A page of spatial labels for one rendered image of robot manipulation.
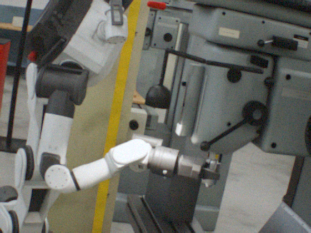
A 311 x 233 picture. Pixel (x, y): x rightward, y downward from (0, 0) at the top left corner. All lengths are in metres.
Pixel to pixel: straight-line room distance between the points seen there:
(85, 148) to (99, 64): 1.69
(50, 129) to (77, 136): 1.71
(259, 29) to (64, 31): 0.61
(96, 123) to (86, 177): 1.71
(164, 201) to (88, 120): 1.42
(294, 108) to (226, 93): 0.21
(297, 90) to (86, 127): 1.98
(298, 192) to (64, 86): 0.88
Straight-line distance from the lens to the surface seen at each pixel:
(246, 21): 1.59
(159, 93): 1.62
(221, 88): 1.62
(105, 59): 1.85
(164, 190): 2.13
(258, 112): 1.63
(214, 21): 1.57
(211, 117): 1.64
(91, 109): 3.43
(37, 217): 2.43
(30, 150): 2.23
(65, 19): 1.85
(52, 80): 1.77
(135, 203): 2.25
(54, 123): 1.75
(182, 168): 1.75
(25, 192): 2.27
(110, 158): 1.76
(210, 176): 1.75
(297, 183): 2.03
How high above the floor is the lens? 1.72
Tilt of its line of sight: 12 degrees down
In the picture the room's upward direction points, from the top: 10 degrees clockwise
